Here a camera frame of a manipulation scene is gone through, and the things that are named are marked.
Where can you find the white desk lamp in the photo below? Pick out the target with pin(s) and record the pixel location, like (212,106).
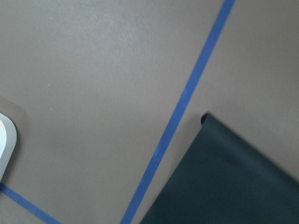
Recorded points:
(8,139)

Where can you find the black mouse pad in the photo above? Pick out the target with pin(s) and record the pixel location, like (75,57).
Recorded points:
(224,180)

